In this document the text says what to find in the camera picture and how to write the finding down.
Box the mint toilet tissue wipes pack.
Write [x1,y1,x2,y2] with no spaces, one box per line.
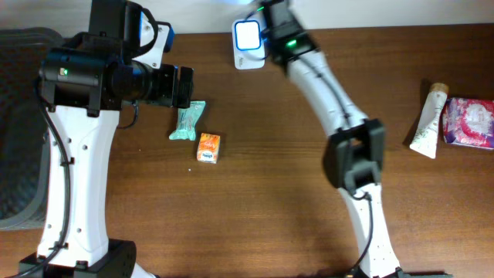
[169,100,206,141]

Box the orange tissue pack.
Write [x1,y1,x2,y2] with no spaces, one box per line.
[196,133,221,164]

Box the white tube with cork cap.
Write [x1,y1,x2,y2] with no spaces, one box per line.
[410,83,449,159]

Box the red purple floral tissue pack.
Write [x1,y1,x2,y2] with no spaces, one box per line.
[442,97,493,151]

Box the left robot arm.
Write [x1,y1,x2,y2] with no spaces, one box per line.
[18,1,194,277]

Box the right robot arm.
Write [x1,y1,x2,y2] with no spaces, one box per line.
[259,1,404,277]

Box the white barcode scanner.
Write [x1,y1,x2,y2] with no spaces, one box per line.
[232,19,266,70]

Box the grey plastic mesh basket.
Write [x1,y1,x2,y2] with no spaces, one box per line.
[1,27,64,231]

